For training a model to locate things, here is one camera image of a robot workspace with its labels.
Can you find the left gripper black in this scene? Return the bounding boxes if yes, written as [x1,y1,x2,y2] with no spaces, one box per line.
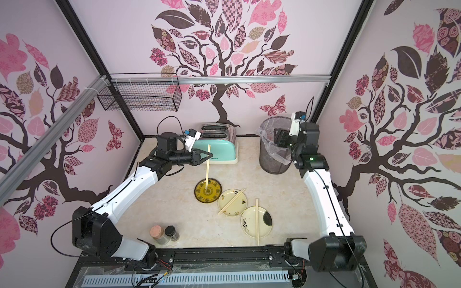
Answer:
[170,148,214,166]

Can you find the chopsticks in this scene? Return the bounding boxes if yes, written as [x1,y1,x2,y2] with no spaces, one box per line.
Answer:
[205,144,212,191]
[255,198,260,246]

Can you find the chopsticks panda wrapper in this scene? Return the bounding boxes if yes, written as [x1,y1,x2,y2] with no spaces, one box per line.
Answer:
[217,188,246,216]

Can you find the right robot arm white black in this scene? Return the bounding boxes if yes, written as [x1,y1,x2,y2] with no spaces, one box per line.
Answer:
[274,120,367,272]

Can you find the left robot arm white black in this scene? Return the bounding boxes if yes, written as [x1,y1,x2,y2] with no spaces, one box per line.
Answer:
[72,129,212,266]

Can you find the clear plastic bin liner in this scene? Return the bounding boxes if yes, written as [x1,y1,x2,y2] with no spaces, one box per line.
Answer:
[258,116,293,166]

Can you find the black mesh trash bin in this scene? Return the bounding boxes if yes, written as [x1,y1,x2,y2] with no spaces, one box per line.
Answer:
[258,116,293,175]

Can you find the mint green toaster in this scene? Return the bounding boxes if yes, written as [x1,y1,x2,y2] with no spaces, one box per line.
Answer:
[193,123,238,165]

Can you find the yellow patterned plate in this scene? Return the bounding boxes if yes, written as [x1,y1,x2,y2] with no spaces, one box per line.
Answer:
[193,178,222,204]

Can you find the cream plate with calligraphy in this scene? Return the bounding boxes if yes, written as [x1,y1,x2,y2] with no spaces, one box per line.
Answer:
[217,188,249,217]

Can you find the cream plate with green patch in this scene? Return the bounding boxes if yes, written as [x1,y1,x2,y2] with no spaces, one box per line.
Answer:
[240,206,273,238]

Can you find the black lid spice jar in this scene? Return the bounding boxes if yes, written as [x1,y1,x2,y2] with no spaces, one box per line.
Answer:
[164,225,180,242]

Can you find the pink lid spice jar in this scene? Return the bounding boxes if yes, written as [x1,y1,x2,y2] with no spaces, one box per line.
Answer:
[150,225,169,246]

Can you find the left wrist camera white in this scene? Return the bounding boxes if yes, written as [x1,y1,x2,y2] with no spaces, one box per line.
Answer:
[184,129,202,152]

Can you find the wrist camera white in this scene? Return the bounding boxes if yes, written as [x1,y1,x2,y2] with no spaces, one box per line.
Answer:
[184,129,202,152]
[289,111,306,136]

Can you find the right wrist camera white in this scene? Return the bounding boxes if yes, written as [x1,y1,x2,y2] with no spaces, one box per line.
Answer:
[289,111,306,136]

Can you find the aluminium frame bar rear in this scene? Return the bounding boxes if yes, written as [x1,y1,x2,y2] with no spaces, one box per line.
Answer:
[110,74,331,85]

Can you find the aluminium frame bar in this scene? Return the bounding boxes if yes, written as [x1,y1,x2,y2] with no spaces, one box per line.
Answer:
[110,74,331,85]
[1,75,109,205]

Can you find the black wire wall basket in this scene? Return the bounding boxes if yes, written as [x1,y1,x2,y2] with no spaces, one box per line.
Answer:
[97,72,182,112]

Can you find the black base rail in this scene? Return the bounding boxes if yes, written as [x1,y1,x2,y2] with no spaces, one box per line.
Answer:
[66,245,377,288]

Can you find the white slotted cable duct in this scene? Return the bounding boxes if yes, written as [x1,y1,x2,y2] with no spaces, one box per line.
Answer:
[80,271,291,288]

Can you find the aluminium frame bar left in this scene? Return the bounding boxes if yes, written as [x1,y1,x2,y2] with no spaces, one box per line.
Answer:
[1,75,109,205]

